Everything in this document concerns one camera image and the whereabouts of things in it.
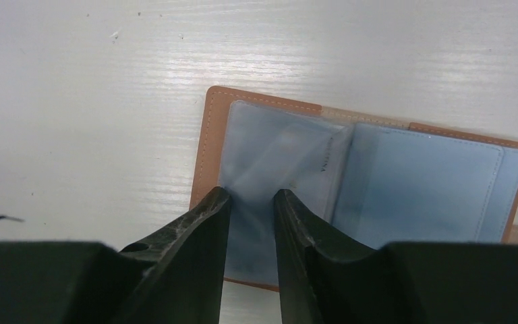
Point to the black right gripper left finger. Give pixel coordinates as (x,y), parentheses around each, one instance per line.
(174,275)

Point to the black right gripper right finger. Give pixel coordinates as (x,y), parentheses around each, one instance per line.
(327,277)

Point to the tan leather card holder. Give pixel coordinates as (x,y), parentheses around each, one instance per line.
(378,180)

